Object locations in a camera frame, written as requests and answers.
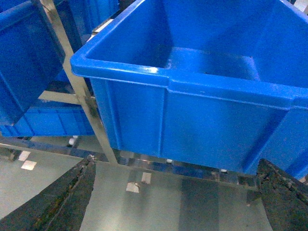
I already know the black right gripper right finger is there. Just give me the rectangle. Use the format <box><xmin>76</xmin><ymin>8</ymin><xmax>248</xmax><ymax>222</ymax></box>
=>
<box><xmin>257</xmin><ymin>158</ymin><xmax>308</xmax><ymax>231</ymax></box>

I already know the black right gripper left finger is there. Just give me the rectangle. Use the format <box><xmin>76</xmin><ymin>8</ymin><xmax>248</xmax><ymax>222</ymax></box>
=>
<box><xmin>0</xmin><ymin>155</ymin><xmax>96</xmax><ymax>231</ymax></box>

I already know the right blue shelf container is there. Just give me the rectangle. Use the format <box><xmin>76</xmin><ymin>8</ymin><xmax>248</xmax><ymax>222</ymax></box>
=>
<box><xmin>71</xmin><ymin>0</ymin><xmax>308</xmax><ymax>179</ymax></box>

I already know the blue shelf container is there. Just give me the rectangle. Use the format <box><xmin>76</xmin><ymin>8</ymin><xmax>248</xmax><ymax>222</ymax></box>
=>
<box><xmin>0</xmin><ymin>0</ymin><xmax>64</xmax><ymax>126</ymax></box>
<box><xmin>71</xmin><ymin>0</ymin><xmax>308</xmax><ymax>179</ymax></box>

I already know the left blue shelf container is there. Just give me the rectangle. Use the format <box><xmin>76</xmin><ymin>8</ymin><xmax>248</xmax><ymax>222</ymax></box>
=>
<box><xmin>0</xmin><ymin>0</ymin><xmax>64</xmax><ymax>126</ymax></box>

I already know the stainless steel shelf post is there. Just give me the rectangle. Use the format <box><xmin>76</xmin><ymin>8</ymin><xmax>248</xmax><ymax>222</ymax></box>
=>
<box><xmin>32</xmin><ymin>0</ymin><xmax>118</xmax><ymax>165</ymax></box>

